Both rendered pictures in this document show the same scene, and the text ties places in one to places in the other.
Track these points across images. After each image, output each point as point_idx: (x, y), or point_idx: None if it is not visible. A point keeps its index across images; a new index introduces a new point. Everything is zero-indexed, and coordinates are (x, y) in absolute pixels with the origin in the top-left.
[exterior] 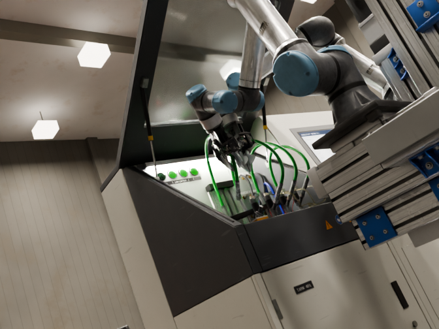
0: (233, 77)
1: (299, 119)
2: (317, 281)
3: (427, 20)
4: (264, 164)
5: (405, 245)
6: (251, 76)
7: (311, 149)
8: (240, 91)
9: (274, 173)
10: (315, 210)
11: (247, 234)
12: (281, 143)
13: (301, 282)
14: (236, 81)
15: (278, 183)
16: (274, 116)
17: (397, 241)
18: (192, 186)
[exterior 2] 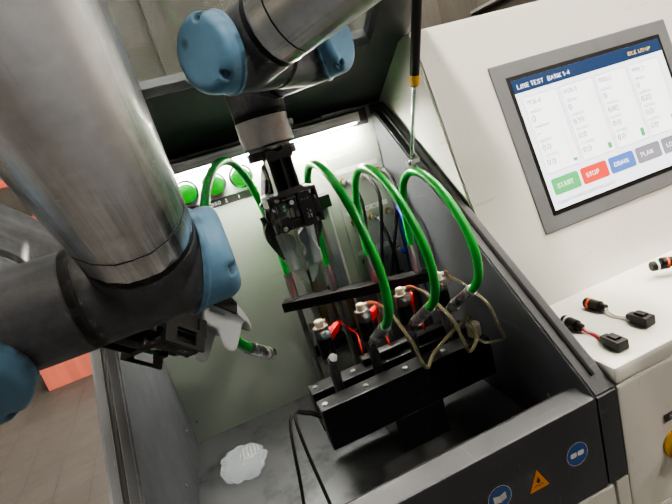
0: (195, 41)
1: (529, 25)
2: None
3: None
4: (404, 161)
5: (668, 496)
6: (77, 249)
7: (530, 137)
8: (71, 285)
9: (419, 193)
10: (431, 497)
11: None
12: (448, 128)
13: None
14: (205, 66)
15: (425, 217)
16: (455, 27)
17: (650, 496)
18: (234, 214)
